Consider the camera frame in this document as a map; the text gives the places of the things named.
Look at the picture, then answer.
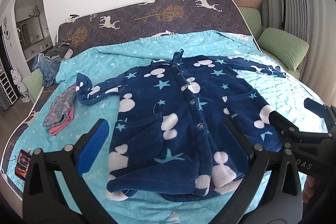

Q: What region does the navy star fleece robe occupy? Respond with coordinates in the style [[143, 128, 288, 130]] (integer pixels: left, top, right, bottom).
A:
[[76, 51, 286, 202]]

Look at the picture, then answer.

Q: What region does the blue denim clothes pile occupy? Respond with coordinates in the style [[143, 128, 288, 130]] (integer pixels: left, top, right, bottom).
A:
[[32, 53, 63, 87]]

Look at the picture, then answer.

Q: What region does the person right hand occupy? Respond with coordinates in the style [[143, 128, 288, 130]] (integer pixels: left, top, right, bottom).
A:
[[302, 176, 321, 203]]

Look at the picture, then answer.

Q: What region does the smartphone with colourful screen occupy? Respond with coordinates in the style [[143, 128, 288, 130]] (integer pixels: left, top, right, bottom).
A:
[[14, 149, 31, 181]]

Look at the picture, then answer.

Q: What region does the green pillow near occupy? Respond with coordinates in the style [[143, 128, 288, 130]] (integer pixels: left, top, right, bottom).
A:
[[257, 27, 309, 71]]

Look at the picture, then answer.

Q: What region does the green pillow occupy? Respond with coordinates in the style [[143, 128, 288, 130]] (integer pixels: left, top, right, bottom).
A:
[[238, 7, 263, 40], [257, 27, 309, 71]]

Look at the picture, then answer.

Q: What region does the turquoise star quilt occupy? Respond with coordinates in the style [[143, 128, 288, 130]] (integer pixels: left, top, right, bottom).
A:
[[14, 31, 327, 223]]

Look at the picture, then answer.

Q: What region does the floral pink folded garment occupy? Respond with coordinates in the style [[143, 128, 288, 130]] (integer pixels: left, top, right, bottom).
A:
[[43, 84, 76, 136]]

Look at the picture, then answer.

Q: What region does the grey pleated curtain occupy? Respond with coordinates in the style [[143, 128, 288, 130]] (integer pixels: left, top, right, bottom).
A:
[[261, 0, 335, 93]]

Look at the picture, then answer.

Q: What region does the white bunny figurine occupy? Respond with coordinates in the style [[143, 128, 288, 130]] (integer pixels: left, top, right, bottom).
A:
[[10, 67, 30, 103]]

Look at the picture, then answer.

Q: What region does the white shelf rack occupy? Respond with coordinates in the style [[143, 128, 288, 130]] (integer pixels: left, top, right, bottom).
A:
[[1, 66, 18, 110]]

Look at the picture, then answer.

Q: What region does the green pillow far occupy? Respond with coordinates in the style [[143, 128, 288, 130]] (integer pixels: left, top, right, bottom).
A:
[[238, 7, 263, 40]]

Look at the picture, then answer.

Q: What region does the green cushion left side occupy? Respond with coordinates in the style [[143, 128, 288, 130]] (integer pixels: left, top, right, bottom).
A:
[[23, 68, 43, 102]]

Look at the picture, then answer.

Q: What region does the dark deer pattern mattress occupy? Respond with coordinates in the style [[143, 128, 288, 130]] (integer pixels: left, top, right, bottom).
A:
[[0, 0, 253, 201]]

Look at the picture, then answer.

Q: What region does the wall mirror alcove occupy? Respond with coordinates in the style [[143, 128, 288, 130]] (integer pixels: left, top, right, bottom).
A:
[[14, 0, 52, 61]]

